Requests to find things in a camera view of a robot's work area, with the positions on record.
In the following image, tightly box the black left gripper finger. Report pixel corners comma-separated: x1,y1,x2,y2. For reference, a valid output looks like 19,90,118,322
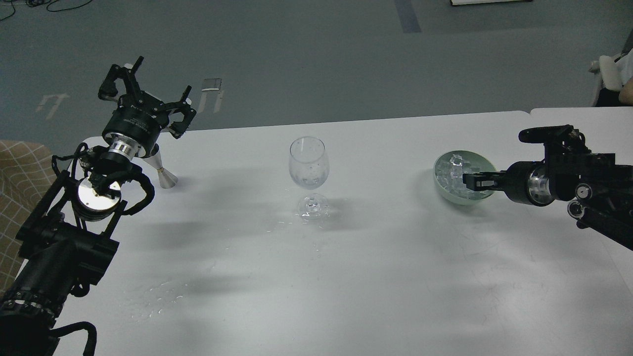
98,56,145,107
158,85,197,139

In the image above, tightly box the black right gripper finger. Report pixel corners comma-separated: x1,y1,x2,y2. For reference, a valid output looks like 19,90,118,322
463,172,500,192

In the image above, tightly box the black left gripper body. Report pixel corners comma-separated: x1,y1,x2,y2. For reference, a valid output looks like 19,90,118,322
102,94,169,158

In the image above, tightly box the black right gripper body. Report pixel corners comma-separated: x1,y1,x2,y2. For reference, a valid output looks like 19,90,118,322
497,161,554,206

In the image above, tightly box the pile of clear ice cubes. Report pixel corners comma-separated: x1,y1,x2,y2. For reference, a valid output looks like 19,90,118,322
436,154,490,200

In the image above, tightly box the steel cocktail jigger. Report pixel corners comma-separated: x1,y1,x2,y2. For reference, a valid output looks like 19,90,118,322
143,144,178,189

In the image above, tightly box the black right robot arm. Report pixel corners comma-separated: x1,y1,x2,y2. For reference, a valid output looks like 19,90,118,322
462,125,633,249

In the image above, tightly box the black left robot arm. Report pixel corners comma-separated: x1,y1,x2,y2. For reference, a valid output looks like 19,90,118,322
0,56,196,356

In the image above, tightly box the clear wine glass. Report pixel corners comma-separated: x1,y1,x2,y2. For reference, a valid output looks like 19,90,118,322
289,136,330,222

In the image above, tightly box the green bowl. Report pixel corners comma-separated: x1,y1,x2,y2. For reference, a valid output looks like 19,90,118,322
433,150,497,206

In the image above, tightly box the beige checkered chair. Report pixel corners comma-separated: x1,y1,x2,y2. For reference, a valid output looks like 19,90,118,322
0,140,55,294

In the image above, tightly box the person in white shirt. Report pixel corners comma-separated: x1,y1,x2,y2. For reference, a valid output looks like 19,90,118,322
588,34,633,107

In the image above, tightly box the black floor cable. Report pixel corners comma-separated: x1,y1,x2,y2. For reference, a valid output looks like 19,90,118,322
0,0,93,20

